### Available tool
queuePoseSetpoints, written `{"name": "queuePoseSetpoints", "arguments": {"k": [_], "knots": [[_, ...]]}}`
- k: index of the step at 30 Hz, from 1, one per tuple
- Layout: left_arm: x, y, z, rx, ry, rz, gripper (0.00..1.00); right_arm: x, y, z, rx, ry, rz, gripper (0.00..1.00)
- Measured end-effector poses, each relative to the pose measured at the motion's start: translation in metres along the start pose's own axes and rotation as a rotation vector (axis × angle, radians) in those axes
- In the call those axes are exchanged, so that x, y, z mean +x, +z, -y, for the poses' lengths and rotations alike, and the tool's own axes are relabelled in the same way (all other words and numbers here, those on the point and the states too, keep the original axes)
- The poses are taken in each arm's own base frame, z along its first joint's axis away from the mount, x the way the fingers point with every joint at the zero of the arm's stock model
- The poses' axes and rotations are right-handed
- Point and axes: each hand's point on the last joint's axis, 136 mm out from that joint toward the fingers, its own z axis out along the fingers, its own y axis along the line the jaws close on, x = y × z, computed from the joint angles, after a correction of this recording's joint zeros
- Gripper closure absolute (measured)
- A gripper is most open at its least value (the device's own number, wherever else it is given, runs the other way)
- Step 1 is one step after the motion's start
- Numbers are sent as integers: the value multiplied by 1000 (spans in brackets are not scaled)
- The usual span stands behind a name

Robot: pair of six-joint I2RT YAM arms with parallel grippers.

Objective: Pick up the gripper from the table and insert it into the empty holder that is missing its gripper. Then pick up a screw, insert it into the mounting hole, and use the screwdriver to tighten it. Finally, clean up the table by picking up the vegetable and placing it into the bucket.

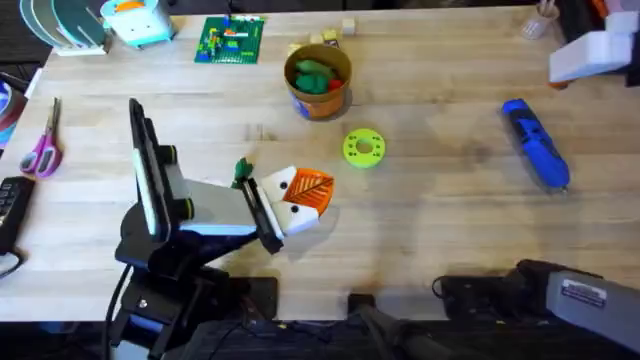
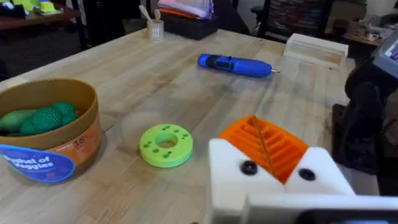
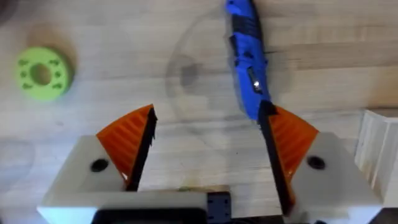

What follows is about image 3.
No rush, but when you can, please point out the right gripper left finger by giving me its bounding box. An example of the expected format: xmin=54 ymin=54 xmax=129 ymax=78
xmin=40 ymin=104 xmax=158 ymax=207

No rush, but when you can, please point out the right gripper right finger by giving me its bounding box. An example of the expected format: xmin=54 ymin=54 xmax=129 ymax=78
xmin=257 ymin=100 xmax=384 ymax=224

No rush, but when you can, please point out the blue electric screwdriver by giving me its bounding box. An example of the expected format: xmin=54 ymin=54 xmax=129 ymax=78
xmin=224 ymin=0 xmax=271 ymax=121

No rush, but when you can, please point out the white ribbed tub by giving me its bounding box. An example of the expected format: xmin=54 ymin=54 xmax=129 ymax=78
xmin=354 ymin=108 xmax=398 ymax=207

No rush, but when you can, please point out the green disc with holes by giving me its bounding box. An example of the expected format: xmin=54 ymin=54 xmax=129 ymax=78
xmin=14 ymin=46 xmax=75 ymax=102

